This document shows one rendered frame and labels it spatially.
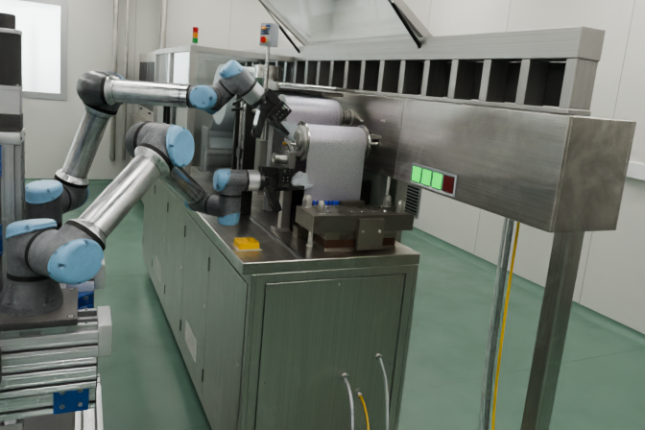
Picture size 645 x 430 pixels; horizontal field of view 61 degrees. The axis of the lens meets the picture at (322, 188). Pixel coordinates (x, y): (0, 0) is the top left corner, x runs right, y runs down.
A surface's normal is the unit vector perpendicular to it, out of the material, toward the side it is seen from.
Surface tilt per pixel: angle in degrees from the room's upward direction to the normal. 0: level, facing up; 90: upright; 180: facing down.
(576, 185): 90
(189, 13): 90
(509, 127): 90
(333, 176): 90
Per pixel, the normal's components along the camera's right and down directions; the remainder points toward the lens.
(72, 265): 0.80, 0.25
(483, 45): -0.90, 0.00
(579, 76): 0.41, 0.20
